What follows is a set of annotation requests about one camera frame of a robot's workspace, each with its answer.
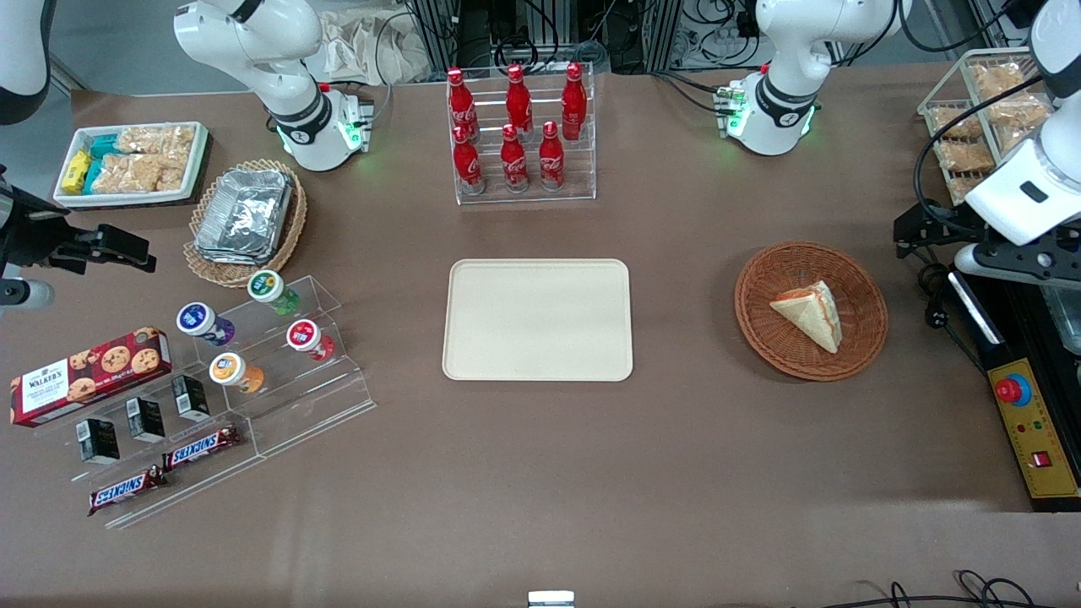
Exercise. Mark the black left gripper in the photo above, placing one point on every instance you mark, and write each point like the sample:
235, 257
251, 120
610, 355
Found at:
931, 226

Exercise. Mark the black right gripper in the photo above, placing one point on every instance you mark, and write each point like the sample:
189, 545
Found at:
34, 234

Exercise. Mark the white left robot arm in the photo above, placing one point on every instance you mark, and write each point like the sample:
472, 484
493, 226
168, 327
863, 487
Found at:
794, 51

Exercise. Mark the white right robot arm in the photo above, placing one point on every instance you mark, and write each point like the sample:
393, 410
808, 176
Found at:
253, 42

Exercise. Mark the light wicker basket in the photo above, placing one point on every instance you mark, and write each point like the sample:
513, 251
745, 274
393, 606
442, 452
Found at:
203, 266

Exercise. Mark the white rectangular snack tray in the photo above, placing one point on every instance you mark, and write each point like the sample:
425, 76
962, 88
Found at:
201, 160

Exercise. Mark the triangular wrapped sandwich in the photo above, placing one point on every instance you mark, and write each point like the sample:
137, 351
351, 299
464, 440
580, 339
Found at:
812, 314

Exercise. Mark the brown woven basket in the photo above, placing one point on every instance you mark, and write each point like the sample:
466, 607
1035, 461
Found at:
760, 312

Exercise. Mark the beige plastic tray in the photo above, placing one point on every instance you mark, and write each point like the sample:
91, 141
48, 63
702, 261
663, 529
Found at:
537, 319

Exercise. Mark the teal snack packet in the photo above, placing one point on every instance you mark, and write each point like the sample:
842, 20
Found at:
105, 147
93, 177

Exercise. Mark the yellow snack packet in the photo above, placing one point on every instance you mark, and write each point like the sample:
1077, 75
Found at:
76, 173

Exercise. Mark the clear wrapped cracker pack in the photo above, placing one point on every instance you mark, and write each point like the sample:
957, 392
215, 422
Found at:
954, 122
996, 80
964, 156
1018, 112

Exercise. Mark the rice cracker pack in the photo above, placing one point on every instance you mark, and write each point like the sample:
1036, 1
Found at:
139, 175
156, 139

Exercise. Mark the black metal stand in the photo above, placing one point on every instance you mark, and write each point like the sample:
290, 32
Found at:
1013, 321

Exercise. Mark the purple lid gum jar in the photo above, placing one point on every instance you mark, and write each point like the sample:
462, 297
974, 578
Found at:
196, 318

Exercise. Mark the red Walkers cookie box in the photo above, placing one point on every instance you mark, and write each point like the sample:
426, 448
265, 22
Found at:
93, 376

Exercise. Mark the silver foil container stack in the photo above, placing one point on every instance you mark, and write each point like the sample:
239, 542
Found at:
245, 215

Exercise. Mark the small black box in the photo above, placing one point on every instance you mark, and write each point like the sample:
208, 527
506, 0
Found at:
146, 420
191, 398
100, 441

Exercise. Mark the green lid gum jar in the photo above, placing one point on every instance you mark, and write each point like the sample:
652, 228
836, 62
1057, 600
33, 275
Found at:
266, 285

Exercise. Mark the orange lid gum jar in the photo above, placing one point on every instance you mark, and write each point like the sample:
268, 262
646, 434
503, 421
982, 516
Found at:
228, 368

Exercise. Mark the Snickers chocolate bar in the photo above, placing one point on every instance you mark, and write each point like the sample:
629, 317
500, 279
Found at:
201, 447
127, 491

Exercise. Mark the yellow emergency stop control box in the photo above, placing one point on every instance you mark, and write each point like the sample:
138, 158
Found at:
1034, 439

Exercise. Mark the red lid gum jar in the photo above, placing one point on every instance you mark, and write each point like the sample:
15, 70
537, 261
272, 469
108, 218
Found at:
302, 334

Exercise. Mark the clear acrylic stepped snack stand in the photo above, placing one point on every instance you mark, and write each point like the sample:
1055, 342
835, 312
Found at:
203, 485

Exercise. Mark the clear acrylic stepped gum stand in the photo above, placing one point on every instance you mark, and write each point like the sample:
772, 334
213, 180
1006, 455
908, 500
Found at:
338, 397

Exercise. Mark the white plastic bag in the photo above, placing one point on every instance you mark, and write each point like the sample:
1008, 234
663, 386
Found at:
355, 46

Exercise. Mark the clear acrylic bottle rack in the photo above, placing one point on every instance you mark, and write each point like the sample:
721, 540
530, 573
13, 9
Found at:
583, 169

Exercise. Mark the red cola bottle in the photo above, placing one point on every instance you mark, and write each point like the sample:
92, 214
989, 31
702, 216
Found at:
460, 105
467, 165
551, 160
518, 100
574, 101
513, 162

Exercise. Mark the background equipment rack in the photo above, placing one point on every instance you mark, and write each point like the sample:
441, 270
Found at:
439, 34

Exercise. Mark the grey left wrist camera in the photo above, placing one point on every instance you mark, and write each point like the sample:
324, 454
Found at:
978, 258

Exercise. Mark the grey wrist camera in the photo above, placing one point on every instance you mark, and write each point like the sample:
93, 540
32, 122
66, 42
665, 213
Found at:
978, 258
25, 294

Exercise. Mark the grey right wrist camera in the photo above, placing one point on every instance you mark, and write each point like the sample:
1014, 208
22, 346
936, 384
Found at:
25, 294

